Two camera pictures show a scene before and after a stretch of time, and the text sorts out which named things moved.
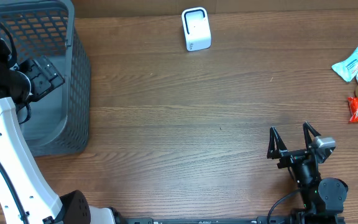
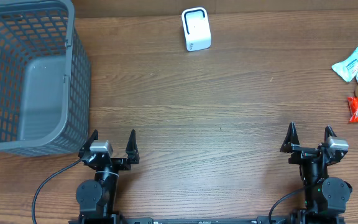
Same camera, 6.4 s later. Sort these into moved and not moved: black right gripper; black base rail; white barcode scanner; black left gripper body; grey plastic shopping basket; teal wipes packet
Moved: black right gripper; black left gripper body
Not moved: black base rail; grey plastic shopping basket; white barcode scanner; teal wipes packet
